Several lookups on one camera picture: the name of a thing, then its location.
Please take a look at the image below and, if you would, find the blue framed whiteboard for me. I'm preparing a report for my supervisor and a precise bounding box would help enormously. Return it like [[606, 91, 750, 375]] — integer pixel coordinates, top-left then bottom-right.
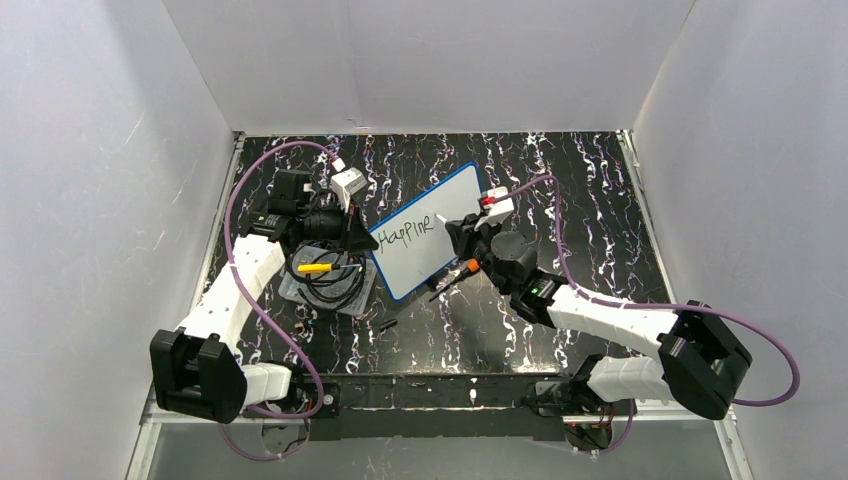
[[369, 163, 482, 301]]

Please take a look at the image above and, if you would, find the black marker cap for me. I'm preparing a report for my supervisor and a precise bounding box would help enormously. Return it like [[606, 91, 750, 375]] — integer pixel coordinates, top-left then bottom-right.
[[379, 319, 398, 332]]

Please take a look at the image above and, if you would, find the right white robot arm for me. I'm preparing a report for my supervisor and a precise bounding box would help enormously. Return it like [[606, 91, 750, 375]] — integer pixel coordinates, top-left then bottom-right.
[[445, 214, 752, 420]]

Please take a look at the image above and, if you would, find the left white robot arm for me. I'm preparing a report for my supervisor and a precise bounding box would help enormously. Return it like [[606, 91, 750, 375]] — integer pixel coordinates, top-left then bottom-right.
[[150, 168, 377, 423]]

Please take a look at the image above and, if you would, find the clear plastic box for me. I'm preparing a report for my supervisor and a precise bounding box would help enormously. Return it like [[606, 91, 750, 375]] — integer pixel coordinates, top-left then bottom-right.
[[277, 245, 377, 317]]

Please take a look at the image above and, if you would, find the coiled black cable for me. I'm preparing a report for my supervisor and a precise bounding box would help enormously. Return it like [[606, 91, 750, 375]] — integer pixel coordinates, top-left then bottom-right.
[[285, 238, 368, 311]]

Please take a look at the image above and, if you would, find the orange handled screwdriver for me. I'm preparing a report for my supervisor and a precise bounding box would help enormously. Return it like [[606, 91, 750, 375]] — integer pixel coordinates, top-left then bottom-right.
[[429, 259, 480, 302]]

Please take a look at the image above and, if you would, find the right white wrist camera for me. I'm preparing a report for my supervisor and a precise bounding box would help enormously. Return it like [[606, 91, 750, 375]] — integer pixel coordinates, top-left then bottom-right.
[[475, 186, 515, 230]]

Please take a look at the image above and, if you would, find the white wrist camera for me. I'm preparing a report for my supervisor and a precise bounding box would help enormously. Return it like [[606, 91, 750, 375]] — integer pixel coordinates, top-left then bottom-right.
[[330, 167, 367, 213], [475, 186, 515, 230]]

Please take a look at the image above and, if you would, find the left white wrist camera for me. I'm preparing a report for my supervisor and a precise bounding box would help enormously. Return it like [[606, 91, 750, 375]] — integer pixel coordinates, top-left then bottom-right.
[[330, 167, 367, 213]]

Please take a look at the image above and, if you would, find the yellow handled screwdriver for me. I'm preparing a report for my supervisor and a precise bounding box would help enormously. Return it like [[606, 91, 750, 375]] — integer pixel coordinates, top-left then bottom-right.
[[297, 263, 362, 275]]

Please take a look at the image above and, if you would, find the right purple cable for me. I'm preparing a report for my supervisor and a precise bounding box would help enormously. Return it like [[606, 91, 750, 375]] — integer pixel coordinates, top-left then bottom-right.
[[493, 174, 801, 455]]

